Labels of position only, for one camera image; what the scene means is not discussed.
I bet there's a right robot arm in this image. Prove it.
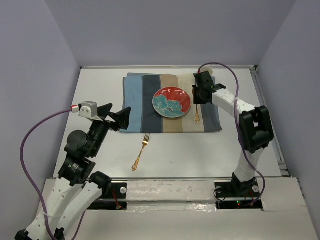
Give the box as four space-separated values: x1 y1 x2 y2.
192 71 274 201

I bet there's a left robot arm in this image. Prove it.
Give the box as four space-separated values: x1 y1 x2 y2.
14 101 132 240

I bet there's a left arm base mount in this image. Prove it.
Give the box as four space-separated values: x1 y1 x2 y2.
88 181 128 211

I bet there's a gold spoon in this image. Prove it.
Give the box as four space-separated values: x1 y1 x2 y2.
195 104 201 124

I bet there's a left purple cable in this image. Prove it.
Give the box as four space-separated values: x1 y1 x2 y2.
19 108 88 237

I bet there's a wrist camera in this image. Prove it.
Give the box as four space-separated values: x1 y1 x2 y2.
71 101 99 120
197 65 214 76

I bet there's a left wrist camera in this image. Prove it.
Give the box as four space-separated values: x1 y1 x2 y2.
71 101 99 120

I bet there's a red and teal plate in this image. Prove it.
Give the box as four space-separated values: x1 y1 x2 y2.
152 86 191 119

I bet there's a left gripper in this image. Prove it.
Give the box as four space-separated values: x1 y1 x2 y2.
89 102 132 156

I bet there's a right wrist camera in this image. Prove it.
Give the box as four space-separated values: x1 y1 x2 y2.
197 65 214 76

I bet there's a purple cable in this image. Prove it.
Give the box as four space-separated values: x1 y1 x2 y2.
197 62 266 207
19 108 88 237

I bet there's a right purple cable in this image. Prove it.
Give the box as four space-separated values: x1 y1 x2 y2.
197 62 266 207

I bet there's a gold fork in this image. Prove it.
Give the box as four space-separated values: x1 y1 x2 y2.
131 133 150 172

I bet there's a striped cloth placemat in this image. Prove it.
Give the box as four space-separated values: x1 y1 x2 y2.
122 73 222 134

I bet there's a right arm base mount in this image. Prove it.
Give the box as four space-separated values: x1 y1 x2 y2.
213 181 263 210

